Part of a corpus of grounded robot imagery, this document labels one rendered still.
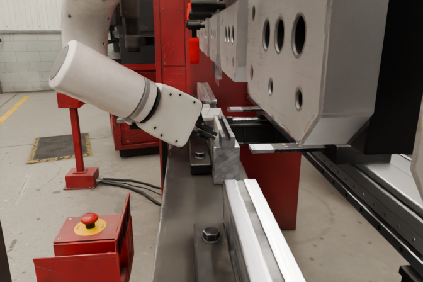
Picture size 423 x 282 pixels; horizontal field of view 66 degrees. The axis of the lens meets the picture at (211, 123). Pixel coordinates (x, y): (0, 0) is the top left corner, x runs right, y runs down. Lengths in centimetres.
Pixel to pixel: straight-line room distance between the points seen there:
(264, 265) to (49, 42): 780
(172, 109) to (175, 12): 124
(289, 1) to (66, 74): 41
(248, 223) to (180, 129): 24
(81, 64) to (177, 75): 133
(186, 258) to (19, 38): 773
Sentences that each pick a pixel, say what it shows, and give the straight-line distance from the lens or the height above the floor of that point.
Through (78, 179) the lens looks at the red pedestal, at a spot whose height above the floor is 9.
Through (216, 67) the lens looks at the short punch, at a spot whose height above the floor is 113.
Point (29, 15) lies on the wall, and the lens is 810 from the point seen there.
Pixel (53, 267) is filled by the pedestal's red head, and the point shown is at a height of 79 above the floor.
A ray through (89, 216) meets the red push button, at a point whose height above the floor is 81.
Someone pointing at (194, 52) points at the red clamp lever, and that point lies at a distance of 80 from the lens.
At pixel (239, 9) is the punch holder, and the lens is 32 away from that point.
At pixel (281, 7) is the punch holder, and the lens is 18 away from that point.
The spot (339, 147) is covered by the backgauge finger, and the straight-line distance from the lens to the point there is 65.
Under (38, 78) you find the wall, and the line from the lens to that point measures 815.
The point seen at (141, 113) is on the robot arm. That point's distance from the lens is 58.
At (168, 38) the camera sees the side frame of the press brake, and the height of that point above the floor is 120.
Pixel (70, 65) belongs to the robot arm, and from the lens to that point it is 53.
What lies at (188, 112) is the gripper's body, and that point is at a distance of 63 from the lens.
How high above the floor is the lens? 122
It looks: 15 degrees down
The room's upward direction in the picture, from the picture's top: straight up
